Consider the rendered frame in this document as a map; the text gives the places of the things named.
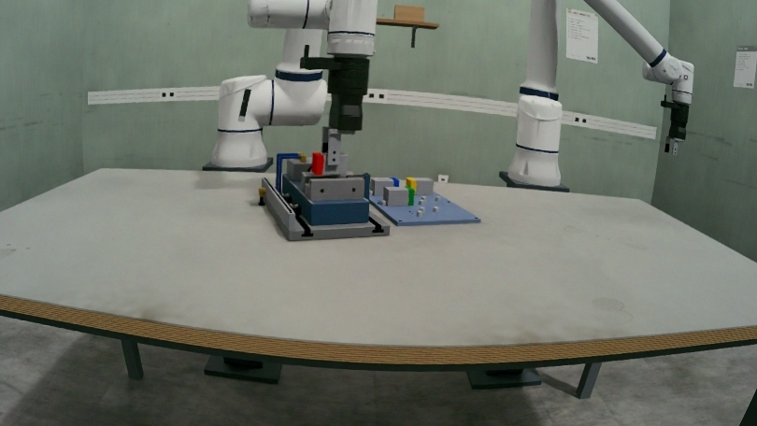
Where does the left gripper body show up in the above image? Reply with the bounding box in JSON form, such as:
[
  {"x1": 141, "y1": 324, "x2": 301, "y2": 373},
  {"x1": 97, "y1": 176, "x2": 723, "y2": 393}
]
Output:
[{"x1": 661, "y1": 92, "x2": 692, "y2": 140}]

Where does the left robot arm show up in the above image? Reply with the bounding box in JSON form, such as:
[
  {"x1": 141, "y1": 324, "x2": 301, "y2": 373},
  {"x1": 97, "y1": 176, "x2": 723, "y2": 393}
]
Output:
[{"x1": 507, "y1": 0, "x2": 693, "y2": 186}]

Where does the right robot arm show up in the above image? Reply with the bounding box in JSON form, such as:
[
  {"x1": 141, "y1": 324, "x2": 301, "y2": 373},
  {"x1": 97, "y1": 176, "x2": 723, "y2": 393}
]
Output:
[{"x1": 211, "y1": 0, "x2": 378, "y2": 167}]

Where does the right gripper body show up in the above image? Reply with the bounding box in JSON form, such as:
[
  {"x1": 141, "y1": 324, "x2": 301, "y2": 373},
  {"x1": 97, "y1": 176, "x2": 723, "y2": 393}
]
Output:
[{"x1": 300, "y1": 35, "x2": 376, "y2": 131}]

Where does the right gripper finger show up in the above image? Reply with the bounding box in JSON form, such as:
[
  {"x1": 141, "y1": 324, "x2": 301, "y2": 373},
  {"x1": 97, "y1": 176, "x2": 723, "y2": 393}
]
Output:
[
  {"x1": 321, "y1": 126, "x2": 335, "y2": 153},
  {"x1": 327, "y1": 129, "x2": 355, "y2": 165}
]

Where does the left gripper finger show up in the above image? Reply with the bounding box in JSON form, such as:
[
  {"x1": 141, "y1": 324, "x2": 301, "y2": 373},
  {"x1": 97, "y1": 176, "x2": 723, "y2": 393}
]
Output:
[
  {"x1": 664, "y1": 135, "x2": 674, "y2": 153},
  {"x1": 672, "y1": 138, "x2": 684, "y2": 155}
]

